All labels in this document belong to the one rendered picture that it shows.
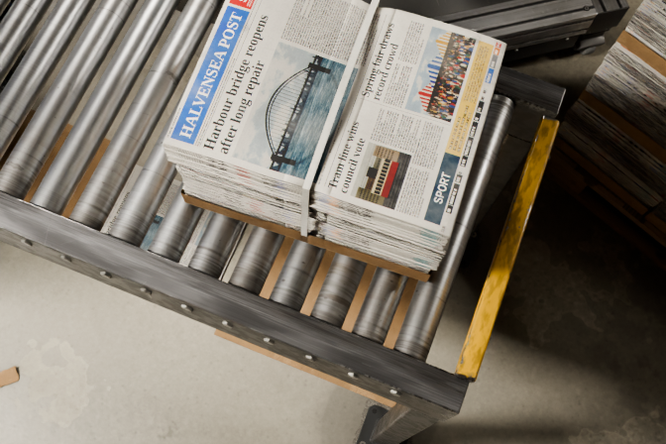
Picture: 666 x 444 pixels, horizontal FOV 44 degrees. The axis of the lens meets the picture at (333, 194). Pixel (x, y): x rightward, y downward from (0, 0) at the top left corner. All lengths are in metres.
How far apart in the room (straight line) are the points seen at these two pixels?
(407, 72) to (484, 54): 0.10
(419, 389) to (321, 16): 0.53
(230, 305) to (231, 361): 0.80
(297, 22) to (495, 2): 1.13
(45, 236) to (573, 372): 1.31
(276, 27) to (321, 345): 0.44
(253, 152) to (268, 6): 0.21
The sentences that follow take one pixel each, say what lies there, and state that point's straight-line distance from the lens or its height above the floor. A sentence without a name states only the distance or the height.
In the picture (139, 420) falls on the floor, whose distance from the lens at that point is 1.99.
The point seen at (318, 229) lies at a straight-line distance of 1.14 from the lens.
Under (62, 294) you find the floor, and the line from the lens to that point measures 2.09.
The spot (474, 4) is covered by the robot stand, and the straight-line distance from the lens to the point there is 2.15.
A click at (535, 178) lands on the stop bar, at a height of 0.82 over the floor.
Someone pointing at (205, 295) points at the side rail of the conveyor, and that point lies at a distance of 1.19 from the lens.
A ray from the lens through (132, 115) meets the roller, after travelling 1.31.
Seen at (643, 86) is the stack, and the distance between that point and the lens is 1.74.
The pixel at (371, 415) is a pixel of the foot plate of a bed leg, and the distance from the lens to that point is 1.97.
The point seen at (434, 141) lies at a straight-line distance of 1.03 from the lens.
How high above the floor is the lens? 1.95
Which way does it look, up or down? 69 degrees down
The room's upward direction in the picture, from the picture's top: 7 degrees clockwise
